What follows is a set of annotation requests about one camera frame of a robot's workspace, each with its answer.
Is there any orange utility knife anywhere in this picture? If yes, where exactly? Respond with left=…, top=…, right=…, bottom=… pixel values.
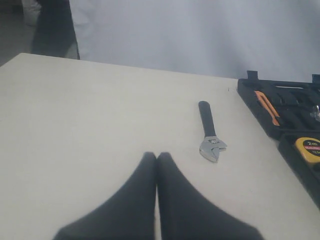
left=254, top=90, right=280, bottom=127

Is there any adjustable wrench black handle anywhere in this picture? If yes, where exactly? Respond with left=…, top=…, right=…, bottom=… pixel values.
left=198, top=101, right=227, bottom=163

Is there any black metal stand pole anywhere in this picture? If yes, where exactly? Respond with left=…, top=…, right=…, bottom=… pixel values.
left=66, top=0, right=80, bottom=60

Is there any black electrical tape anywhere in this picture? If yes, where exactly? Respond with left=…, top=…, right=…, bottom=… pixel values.
left=310, top=105, right=320, bottom=122

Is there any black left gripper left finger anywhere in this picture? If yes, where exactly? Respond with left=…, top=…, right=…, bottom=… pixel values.
left=54, top=152, right=157, bottom=240

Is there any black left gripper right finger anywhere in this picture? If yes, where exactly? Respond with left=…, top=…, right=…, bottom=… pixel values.
left=157, top=152, right=263, bottom=240

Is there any yellow tape measure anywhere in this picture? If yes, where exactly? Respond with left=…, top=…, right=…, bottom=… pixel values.
left=294, top=137, right=320, bottom=167

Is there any black plastic tool case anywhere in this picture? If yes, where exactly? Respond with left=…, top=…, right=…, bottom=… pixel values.
left=237, top=70, right=320, bottom=206

